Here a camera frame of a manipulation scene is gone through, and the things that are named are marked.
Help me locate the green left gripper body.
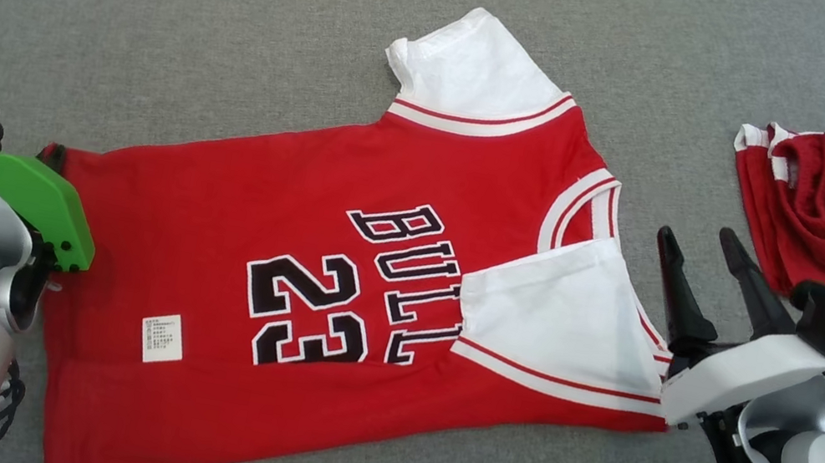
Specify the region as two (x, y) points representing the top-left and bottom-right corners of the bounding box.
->
(0, 150), (110, 277)

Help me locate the black cable bundle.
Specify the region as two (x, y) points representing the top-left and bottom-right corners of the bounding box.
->
(0, 354), (33, 463)

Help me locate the red jersey with number 23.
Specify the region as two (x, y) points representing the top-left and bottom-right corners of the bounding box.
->
(0, 0), (737, 463)

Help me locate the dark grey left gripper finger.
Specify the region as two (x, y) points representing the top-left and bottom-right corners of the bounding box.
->
(36, 140), (68, 172)

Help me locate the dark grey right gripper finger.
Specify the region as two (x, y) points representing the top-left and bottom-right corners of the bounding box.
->
(702, 226), (810, 346)
(637, 224), (736, 362)

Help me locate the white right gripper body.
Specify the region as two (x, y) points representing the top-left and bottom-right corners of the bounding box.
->
(654, 312), (825, 454)

